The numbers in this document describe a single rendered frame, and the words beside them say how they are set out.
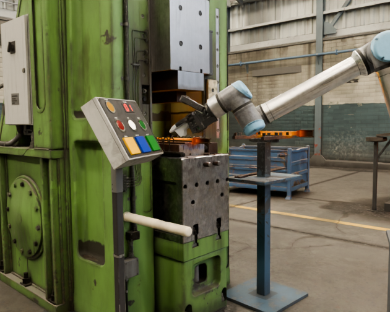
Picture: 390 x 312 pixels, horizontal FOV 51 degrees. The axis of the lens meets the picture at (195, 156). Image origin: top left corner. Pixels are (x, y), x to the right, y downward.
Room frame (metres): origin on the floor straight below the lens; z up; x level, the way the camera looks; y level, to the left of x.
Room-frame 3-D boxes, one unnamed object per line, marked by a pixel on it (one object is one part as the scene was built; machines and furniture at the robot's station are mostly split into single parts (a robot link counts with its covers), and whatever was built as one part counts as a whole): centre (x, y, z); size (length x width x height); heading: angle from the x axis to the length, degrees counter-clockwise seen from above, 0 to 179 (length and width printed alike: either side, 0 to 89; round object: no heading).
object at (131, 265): (2.03, 0.35, 0.36); 0.09 x 0.07 x 0.12; 137
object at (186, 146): (2.36, 0.17, 0.96); 0.42 x 0.20 x 0.09; 47
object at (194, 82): (2.36, 0.17, 1.32); 0.42 x 0.20 x 0.10; 47
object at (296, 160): (6.28, -1.07, 0.36); 1.20 x 0.80 x 0.72; 54
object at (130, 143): (1.61, 0.25, 1.01); 0.07 x 0.05 x 0.07; 162
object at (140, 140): (1.71, 0.22, 1.01); 0.07 x 0.05 x 0.07; 162
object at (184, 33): (2.39, 0.14, 1.56); 0.42 x 0.39 x 0.40; 47
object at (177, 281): (2.40, 0.14, 0.23); 0.55 x 0.37 x 0.47; 47
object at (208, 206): (2.40, 0.14, 0.69); 0.56 x 0.38 x 0.45; 47
